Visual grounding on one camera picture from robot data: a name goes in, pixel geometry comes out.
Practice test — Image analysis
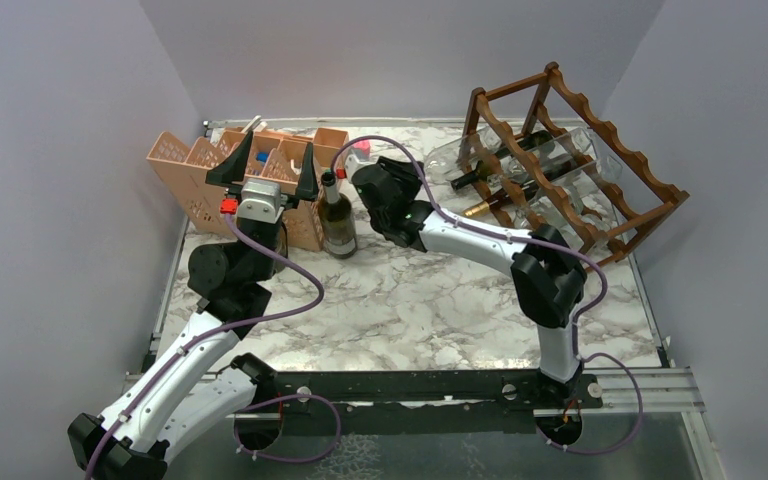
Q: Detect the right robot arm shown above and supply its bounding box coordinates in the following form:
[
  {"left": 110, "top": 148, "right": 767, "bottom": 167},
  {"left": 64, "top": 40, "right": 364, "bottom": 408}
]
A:
[{"left": 346, "top": 157, "right": 586, "bottom": 407}]

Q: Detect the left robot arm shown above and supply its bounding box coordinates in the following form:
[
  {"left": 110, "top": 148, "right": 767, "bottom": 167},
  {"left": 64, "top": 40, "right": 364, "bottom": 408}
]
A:
[{"left": 67, "top": 133, "right": 324, "bottom": 479}]

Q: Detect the gold capped wine bottle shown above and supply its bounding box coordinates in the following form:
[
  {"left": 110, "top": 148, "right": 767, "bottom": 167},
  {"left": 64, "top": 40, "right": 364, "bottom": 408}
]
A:
[{"left": 450, "top": 160, "right": 576, "bottom": 218}]

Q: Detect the black capped wine bottle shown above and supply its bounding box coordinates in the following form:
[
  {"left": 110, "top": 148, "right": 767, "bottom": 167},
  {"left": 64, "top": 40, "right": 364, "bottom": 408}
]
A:
[{"left": 449, "top": 130, "right": 554, "bottom": 190}]

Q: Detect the brown wooden wine rack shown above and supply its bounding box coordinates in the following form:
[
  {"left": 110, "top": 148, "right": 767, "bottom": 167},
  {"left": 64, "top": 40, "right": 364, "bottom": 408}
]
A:
[{"left": 461, "top": 62, "right": 689, "bottom": 266}]

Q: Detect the peach plastic organizer basket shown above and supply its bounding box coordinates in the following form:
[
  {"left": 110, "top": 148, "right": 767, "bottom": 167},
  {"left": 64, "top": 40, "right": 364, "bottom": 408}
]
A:
[{"left": 146, "top": 127, "right": 352, "bottom": 254}]

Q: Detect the pink lidded spice jar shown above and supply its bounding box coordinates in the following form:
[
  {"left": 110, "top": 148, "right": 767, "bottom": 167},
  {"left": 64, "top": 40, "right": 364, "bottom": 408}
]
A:
[{"left": 353, "top": 140, "right": 371, "bottom": 157}]

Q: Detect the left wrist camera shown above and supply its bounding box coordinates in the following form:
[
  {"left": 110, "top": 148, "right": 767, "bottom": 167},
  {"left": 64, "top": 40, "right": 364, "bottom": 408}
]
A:
[{"left": 219, "top": 189, "right": 284, "bottom": 223}]

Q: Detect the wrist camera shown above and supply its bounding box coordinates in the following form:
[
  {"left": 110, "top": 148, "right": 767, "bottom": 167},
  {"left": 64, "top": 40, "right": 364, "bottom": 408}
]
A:
[
  {"left": 219, "top": 189, "right": 284, "bottom": 223},
  {"left": 336, "top": 148, "right": 375, "bottom": 182}
]

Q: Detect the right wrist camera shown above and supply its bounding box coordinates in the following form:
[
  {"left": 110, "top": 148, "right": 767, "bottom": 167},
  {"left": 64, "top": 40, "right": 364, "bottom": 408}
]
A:
[{"left": 336, "top": 148, "right": 375, "bottom": 182}]

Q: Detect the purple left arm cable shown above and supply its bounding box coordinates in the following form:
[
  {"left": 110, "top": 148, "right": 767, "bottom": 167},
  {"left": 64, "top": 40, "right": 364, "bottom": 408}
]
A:
[{"left": 85, "top": 211, "right": 327, "bottom": 480}]

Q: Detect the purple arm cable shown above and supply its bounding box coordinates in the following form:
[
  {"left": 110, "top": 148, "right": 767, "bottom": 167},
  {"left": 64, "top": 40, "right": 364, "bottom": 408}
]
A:
[
  {"left": 85, "top": 211, "right": 327, "bottom": 480},
  {"left": 329, "top": 135, "right": 645, "bottom": 457}
]

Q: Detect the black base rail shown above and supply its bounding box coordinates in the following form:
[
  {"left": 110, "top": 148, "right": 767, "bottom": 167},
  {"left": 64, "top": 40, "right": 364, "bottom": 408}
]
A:
[{"left": 232, "top": 369, "right": 603, "bottom": 442}]

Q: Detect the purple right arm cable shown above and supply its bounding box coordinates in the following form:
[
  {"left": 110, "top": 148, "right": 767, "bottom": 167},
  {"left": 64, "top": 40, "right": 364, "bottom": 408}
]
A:
[{"left": 329, "top": 135, "right": 645, "bottom": 457}]

